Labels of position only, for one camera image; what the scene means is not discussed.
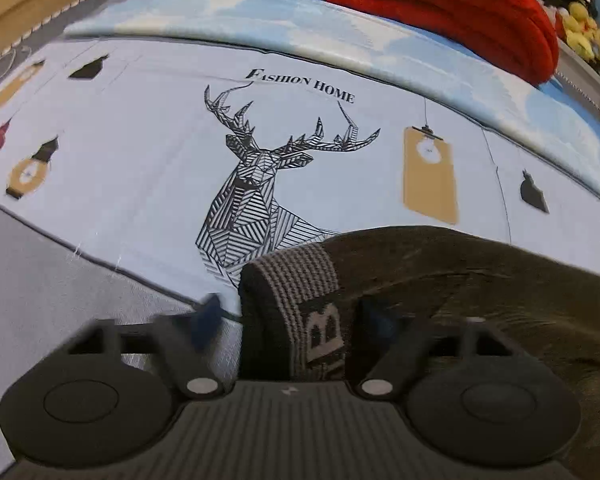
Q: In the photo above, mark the blue cloud printed blanket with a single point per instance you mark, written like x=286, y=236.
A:
x=280, y=25

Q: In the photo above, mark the dark brown pants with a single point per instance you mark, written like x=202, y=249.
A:
x=480, y=270

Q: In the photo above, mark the red knitted blanket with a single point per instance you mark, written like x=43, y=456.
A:
x=445, y=5

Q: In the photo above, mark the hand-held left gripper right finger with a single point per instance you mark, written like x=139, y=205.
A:
x=377, y=321

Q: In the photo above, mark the deer printed bed sheet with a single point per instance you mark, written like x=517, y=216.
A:
x=330, y=185

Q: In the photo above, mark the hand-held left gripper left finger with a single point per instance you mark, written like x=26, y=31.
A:
x=206, y=321

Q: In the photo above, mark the grey bed sheet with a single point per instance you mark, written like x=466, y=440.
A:
x=40, y=285

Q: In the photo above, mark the yellow plush toys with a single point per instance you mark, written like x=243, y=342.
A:
x=587, y=35

